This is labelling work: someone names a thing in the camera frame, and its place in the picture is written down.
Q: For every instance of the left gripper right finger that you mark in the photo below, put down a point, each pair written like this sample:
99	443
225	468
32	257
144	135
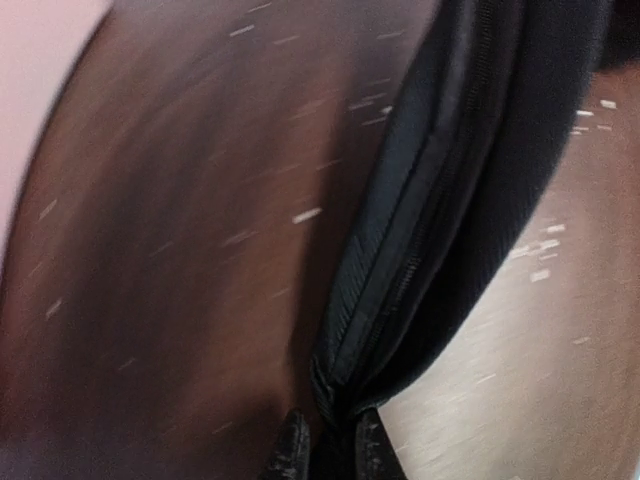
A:
375	457

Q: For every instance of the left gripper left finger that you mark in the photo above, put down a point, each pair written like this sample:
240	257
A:
290	457

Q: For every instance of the black necktie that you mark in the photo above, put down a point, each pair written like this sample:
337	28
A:
480	124

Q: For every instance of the pink divided organizer tray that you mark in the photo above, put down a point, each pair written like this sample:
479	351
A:
40	43

